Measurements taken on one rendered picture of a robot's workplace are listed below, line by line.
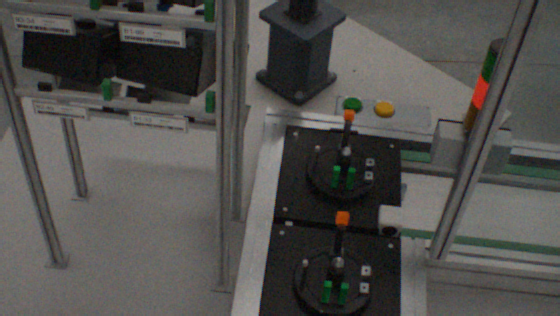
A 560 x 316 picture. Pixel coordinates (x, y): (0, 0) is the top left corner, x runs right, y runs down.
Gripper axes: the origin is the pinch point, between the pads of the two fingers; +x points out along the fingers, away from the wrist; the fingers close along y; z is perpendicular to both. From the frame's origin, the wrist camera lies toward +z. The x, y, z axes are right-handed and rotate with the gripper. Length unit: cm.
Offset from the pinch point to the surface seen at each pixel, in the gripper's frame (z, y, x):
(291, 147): -34.2, -23.8, 23.6
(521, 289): -67, -58, 47
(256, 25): 17.7, -34.5, 4.0
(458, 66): 105, -161, 33
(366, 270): -65, -25, 38
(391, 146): -40, -44, 24
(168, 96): -34.6, 1.2, 11.4
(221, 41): -75, 3, -3
